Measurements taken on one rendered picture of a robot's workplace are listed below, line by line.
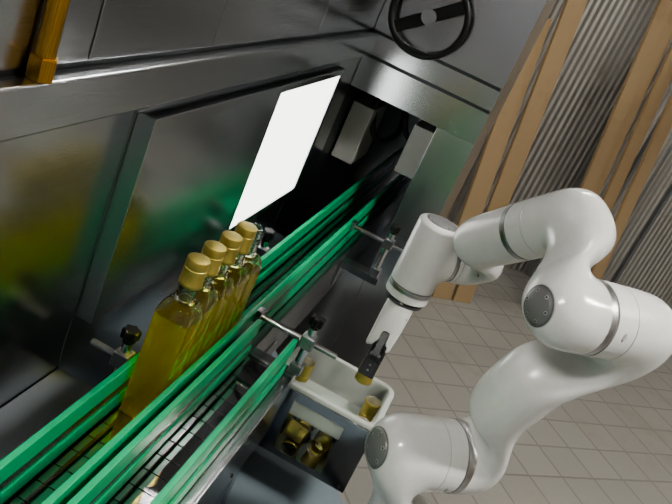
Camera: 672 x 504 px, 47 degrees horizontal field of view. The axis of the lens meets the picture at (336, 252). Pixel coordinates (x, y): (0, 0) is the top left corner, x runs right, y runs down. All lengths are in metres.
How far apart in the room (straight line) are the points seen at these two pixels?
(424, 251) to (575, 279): 0.45
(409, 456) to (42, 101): 0.72
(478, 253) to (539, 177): 4.32
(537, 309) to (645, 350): 0.16
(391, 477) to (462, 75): 1.20
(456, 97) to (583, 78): 3.32
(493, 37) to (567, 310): 1.23
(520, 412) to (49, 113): 0.71
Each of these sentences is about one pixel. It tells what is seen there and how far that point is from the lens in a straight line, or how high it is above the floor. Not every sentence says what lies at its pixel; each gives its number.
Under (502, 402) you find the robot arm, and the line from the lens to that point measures 1.13.
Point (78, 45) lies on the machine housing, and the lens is 0.92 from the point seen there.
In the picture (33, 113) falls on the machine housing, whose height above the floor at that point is 1.53.
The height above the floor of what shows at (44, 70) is 1.58.
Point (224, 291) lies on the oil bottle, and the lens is 1.23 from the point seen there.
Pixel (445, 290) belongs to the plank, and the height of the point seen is 0.06.
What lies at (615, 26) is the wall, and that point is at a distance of 5.40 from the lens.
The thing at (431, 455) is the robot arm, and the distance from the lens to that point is 1.23.
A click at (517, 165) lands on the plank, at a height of 0.88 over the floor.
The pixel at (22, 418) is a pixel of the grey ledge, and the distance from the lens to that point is 1.20.
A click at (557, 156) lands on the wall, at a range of 5.55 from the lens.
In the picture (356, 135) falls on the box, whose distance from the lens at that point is 2.31.
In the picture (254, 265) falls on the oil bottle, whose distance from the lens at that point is 1.33.
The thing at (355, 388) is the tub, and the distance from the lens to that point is 1.67.
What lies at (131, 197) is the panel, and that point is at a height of 1.37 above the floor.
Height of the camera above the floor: 1.84
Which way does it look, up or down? 23 degrees down
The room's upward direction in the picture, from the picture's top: 24 degrees clockwise
